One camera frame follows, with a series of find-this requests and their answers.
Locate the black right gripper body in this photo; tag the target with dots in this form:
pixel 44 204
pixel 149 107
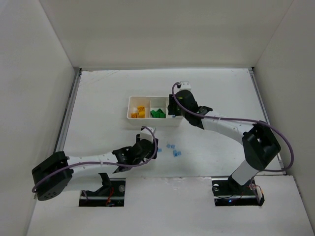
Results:
pixel 171 107

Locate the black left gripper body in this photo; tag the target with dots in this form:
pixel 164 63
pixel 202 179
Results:
pixel 152 148

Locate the small green lego brick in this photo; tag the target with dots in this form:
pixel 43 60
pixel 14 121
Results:
pixel 157 113

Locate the yellow striped lego body brick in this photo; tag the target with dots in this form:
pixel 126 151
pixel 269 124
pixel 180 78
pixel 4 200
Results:
pixel 141 111

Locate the yellow bee lego figure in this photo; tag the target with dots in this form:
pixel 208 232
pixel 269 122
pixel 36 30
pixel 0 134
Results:
pixel 134 115

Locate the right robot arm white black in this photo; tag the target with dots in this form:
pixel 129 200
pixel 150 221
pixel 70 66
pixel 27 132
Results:
pixel 259 143

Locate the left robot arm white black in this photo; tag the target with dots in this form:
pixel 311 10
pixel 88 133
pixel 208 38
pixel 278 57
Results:
pixel 53 175

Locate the white divided plastic container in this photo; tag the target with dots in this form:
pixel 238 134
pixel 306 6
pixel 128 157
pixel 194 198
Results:
pixel 151 103

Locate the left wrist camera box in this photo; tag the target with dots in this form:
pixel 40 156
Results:
pixel 146 133

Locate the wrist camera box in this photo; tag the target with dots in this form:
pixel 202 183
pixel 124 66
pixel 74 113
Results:
pixel 146 133
pixel 184 85

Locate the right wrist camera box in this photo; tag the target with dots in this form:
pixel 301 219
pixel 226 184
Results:
pixel 184 85

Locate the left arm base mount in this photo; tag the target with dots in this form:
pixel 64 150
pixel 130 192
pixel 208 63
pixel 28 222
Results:
pixel 111 193

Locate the left aluminium rail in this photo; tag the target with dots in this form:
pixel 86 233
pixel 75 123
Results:
pixel 62 134

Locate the aluminium rail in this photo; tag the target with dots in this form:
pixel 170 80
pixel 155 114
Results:
pixel 62 134
pixel 266 119

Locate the right aluminium rail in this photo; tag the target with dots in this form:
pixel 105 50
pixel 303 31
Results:
pixel 266 119

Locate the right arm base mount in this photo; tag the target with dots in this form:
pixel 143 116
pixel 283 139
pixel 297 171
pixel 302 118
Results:
pixel 228 194

